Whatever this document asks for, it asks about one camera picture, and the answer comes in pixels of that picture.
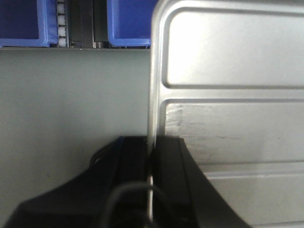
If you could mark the blue bin far left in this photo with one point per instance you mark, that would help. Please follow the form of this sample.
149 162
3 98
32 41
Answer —
28 23

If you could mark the silver metal tray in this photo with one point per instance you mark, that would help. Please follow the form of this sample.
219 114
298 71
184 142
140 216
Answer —
227 76

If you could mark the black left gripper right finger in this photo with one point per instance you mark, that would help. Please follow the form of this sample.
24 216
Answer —
193 201

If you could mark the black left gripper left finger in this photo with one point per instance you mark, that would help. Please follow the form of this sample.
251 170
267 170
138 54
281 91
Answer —
79 202

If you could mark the blue bin centre shelf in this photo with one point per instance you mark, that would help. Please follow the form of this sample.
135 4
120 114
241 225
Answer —
129 22

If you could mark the white roller track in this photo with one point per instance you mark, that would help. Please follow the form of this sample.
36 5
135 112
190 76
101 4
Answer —
62 23

